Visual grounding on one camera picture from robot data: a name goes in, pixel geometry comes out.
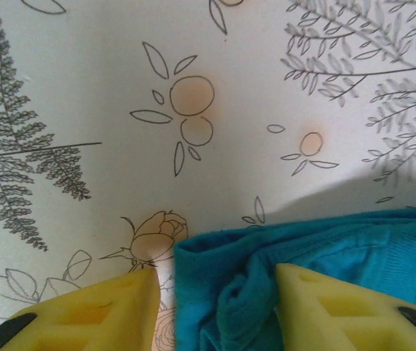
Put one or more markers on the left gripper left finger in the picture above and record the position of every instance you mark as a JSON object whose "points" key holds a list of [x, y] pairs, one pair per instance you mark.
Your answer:
{"points": [[101, 321]]}

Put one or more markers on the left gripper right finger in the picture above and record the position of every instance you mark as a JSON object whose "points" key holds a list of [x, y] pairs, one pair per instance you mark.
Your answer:
{"points": [[339, 321]]}

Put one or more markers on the blue t-shirt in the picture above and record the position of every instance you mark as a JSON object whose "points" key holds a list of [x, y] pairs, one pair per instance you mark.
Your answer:
{"points": [[339, 248]]}

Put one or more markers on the floral tablecloth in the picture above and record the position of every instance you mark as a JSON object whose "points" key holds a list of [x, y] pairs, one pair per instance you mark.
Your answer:
{"points": [[120, 183]]}

